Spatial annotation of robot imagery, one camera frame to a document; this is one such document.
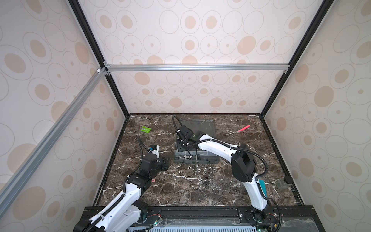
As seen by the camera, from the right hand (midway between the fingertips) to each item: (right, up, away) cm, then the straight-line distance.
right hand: (180, 146), depth 92 cm
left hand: (-5, -4, -10) cm, 11 cm away
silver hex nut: (+12, -14, -3) cm, 19 cm away
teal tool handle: (+50, -23, -8) cm, 55 cm away
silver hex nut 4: (+22, -14, -3) cm, 26 cm away
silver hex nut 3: (+19, -13, -2) cm, 23 cm away
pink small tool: (-15, -19, -7) cm, 25 cm away
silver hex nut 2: (+16, -13, -3) cm, 21 cm away
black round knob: (+60, -16, -14) cm, 64 cm away
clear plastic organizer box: (+14, -6, +3) cm, 15 cm away
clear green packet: (+57, -19, -13) cm, 61 cm away
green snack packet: (-27, +11, +17) cm, 34 cm away
